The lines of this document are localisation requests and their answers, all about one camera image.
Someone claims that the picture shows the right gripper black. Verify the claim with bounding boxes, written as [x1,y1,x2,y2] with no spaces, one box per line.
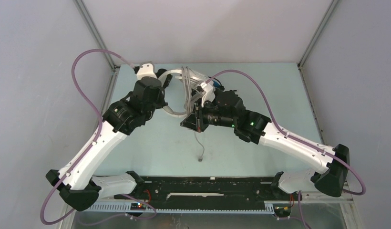
[180,99,236,134]

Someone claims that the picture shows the white gaming headphones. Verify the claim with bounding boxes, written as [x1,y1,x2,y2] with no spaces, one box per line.
[157,65,215,162]

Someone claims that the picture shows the large black blue headphones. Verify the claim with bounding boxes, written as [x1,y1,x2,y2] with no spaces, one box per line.
[209,79,238,96]

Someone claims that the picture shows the small black headphones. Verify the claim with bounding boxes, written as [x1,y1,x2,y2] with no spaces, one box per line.
[155,68,173,92]

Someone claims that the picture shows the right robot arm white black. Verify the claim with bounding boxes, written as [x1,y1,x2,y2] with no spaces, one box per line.
[180,91,350,199]

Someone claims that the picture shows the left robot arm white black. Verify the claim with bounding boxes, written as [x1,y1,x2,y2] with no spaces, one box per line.
[46,77,167,211]

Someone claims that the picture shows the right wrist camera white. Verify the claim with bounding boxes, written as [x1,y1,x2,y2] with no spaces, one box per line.
[196,81,215,108]

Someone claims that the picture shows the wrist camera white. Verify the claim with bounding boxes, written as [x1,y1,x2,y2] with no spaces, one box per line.
[196,81,215,108]
[134,62,157,80]

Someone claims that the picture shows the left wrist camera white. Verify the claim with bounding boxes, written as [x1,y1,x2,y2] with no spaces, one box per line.
[134,62,157,80]

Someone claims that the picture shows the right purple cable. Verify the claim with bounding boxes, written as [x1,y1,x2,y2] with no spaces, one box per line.
[205,69,367,229]

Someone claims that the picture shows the purple cable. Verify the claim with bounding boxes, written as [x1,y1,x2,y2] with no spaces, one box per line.
[40,49,158,227]
[205,69,367,229]

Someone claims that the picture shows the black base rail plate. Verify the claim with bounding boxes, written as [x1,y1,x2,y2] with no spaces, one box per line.
[129,177,298,210]

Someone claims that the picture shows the white slotted cable duct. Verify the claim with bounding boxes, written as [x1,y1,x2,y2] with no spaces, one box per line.
[85,202,291,215]

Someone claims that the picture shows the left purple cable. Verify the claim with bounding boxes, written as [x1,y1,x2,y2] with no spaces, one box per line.
[40,49,158,227]

